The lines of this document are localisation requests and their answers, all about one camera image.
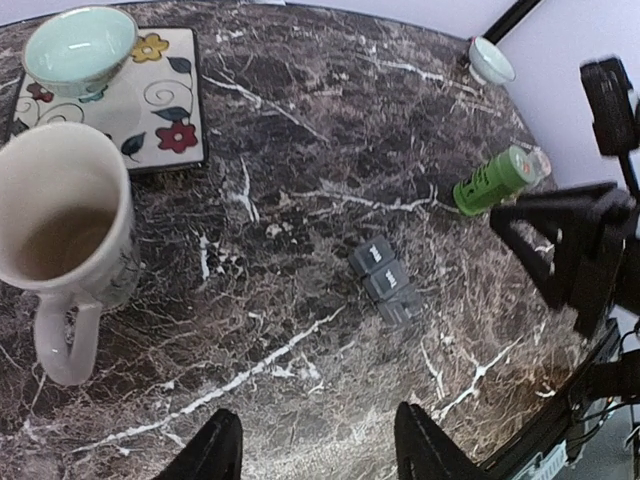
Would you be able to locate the green pill bottle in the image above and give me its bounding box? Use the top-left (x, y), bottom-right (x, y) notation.
top-left (452, 145), bottom-right (536, 216)

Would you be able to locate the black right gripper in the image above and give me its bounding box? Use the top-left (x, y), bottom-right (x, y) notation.
top-left (490, 183), bottom-right (639, 338)

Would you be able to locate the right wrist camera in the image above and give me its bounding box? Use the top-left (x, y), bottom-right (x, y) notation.
top-left (578, 57), bottom-right (640, 189)

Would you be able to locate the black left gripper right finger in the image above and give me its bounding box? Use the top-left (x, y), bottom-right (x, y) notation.
top-left (394, 402), bottom-right (489, 480)

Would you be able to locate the beige ceramic mug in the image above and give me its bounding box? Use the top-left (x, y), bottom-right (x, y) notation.
top-left (1, 122), bottom-right (141, 386)

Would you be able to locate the celadon bowl on plate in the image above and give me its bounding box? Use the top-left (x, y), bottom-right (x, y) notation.
top-left (22, 5), bottom-right (138, 99)

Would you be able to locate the square floral ceramic plate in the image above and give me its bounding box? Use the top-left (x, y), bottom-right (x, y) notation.
top-left (4, 27), bottom-right (208, 173)

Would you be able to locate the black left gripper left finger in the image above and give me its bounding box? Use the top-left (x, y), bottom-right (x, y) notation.
top-left (155, 408), bottom-right (243, 480)

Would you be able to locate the grey weekly pill organizer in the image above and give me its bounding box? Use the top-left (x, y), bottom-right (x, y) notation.
top-left (348, 235), bottom-right (422, 328)

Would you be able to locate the small celadon bowl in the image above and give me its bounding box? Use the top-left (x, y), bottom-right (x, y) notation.
top-left (468, 36), bottom-right (516, 85)

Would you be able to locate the black corner frame post right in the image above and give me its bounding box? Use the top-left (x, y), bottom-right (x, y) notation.
top-left (483, 0), bottom-right (542, 44)

